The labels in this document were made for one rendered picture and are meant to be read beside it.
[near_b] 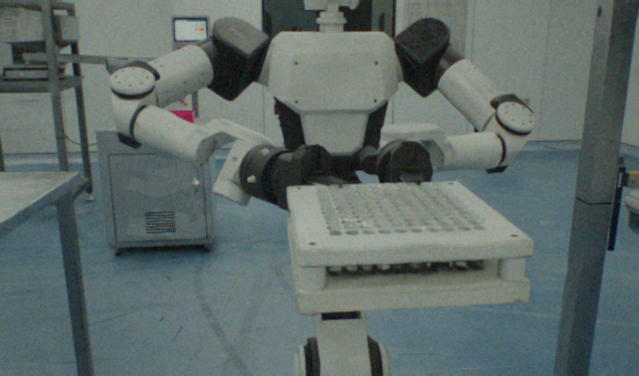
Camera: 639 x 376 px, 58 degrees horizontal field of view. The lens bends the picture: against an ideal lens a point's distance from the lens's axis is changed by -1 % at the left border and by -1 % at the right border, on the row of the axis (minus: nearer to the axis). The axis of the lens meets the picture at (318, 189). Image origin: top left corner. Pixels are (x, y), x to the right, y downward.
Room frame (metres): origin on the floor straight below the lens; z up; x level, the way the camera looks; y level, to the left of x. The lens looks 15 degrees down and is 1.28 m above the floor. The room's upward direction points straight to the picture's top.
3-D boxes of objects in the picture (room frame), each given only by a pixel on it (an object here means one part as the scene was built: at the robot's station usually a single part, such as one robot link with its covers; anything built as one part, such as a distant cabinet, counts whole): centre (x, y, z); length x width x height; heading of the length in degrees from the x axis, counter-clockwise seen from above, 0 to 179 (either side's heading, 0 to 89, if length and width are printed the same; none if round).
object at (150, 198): (3.50, 0.97, 0.38); 0.63 x 0.57 x 0.76; 97
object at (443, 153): (1.05, -0.17, 1.07); 0.13 x 0.07 x 0.09; 113
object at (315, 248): (0.67, -0.09, 1.06); 0.25 x 0.24 x 0.02; 96
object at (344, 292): (0.67, -0.09, 1.02); 0.24 x 0.24 x 0.02; 6
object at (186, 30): (3.67, 0.78, 1.07); 0.23 x 0.10 x 0.62; 97
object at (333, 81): (1.36, -0.02, 1.15); 0.34 x 0.30 x 0.36; 96
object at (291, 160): (0.86, 0.04, 1.06); 0.12 x 0.10 x 0.13; 38
